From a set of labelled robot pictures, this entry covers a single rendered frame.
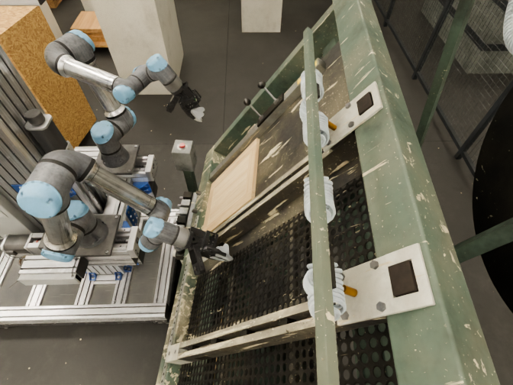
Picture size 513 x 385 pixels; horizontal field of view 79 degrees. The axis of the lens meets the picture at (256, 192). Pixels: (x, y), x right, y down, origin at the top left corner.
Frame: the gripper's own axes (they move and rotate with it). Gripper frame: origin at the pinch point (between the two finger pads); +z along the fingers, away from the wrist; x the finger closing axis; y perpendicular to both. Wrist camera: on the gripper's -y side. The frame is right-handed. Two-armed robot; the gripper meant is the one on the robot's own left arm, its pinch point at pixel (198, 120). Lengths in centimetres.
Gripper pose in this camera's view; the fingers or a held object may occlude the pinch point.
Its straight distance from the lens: 160.9
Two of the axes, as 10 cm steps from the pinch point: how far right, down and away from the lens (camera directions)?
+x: -0.1, -8.1, 5.9
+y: 8.9, -2.7, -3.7
